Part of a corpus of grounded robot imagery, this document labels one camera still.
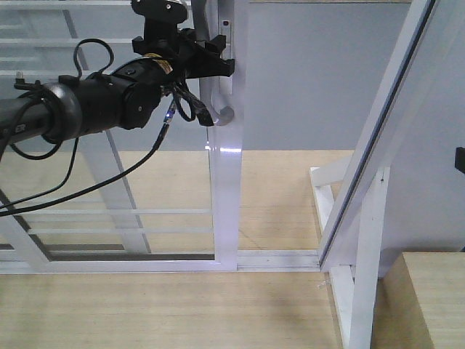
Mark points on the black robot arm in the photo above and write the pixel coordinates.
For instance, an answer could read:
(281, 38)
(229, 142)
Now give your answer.
(74, 106)

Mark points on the aluminium floor track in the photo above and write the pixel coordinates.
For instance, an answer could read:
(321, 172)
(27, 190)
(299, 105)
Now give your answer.
(278, 261)

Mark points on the light wooden floor platform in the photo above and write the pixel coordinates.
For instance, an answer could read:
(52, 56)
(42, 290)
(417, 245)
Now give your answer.
(195, 310)

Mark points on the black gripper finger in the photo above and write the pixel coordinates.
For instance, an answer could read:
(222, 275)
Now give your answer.
(203, 66)
(214, 46)

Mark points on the grey metal door handle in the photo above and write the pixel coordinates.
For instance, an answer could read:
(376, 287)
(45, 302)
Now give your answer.
(214, 33)

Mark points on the white framed fixed glass panel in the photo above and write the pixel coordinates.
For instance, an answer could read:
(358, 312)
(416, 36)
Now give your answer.
(41, 39)

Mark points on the light wooden box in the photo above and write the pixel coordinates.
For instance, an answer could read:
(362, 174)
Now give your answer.
(420, 302)

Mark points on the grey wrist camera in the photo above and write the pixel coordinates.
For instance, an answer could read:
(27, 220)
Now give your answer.
(172, 12)

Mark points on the white triangular support bracket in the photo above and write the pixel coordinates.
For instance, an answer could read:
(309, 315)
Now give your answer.
(354, 285)

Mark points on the white framed sliding glass door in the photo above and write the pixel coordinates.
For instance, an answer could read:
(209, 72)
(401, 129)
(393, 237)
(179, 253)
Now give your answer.
(187, 193)

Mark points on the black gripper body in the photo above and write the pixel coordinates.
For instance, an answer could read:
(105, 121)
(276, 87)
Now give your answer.
(167, 54)

